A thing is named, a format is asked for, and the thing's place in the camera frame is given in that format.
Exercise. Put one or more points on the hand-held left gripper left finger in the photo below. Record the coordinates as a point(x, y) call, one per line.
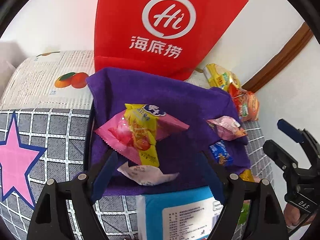
point(105, 177)

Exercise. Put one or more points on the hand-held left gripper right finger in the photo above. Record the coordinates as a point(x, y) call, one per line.
point(217, 182)

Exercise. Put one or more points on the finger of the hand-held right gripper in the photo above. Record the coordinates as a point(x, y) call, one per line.
point(278, 152)
point(287, 128)

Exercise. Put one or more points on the small blue snack packet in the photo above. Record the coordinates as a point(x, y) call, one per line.
point(221, 153)

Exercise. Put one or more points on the yellow triangular snack packet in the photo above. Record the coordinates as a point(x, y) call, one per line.
point(247, 175)

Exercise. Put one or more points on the green triangular snack packet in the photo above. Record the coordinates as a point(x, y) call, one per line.
point(243, 215)

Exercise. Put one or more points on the white snack packet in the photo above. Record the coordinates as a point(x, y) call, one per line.
point(147, 176)

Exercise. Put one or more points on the pink snack packet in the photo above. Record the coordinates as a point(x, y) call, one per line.
point(226, 128)

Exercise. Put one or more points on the pink and yellow candy packet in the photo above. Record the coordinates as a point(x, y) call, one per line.
point(140, 135)

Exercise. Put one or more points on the person's right hand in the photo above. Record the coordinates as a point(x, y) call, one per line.
point(292, 216)

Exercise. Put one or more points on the orange chips bag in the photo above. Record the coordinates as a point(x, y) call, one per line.
point(246, 102)

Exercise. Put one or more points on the blue tissue box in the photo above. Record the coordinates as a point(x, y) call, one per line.
point(172, 205)

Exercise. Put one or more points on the grey checked tablecloth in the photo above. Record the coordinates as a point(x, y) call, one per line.
point(60, 135)

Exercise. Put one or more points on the yellow noodle snack packet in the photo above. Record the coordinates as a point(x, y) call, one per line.
point(217, 76)

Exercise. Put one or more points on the newspaper print cloth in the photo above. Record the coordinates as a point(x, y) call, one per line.
point(35, 80)

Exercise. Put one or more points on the red paper bag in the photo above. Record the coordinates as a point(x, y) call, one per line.
point(162, 42)

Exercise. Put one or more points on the brown wooden door frame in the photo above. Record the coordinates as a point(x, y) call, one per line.
point(282, 52)

